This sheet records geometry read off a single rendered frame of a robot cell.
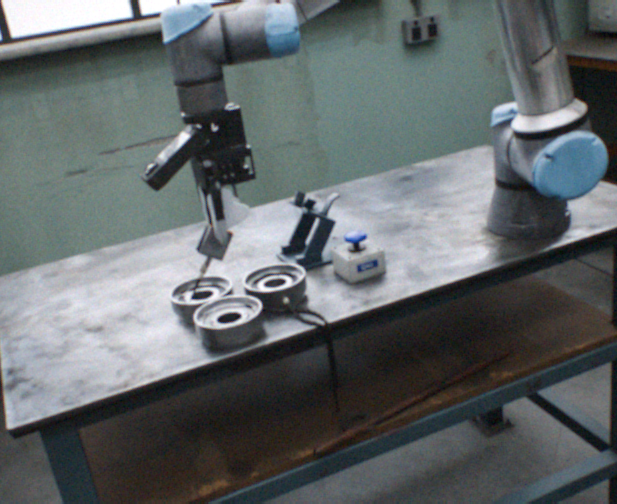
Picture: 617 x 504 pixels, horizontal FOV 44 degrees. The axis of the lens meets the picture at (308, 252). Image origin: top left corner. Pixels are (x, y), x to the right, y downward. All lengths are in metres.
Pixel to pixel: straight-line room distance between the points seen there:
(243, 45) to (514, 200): 0.57
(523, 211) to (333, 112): 1.71
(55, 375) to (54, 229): 1.66
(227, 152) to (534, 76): 0.47
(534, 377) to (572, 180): 0.43
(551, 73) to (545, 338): 0.59
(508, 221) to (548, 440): 0.95
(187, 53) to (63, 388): 0.51
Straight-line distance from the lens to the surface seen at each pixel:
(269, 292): 1.21
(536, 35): 1.20
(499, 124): 1.38
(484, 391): 1.46
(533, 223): 1.40
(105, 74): 2.75
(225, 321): 1.20
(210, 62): 1.13
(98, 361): 1.21
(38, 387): 1.20
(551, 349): 1.56
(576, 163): 1.24
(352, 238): 1.28
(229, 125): 1.17
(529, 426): 2.27
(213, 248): 1.22
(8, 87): 2.73
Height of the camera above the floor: 1.36
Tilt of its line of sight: 23 degrees down
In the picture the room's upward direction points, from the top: 9 degrees counter-clockwise
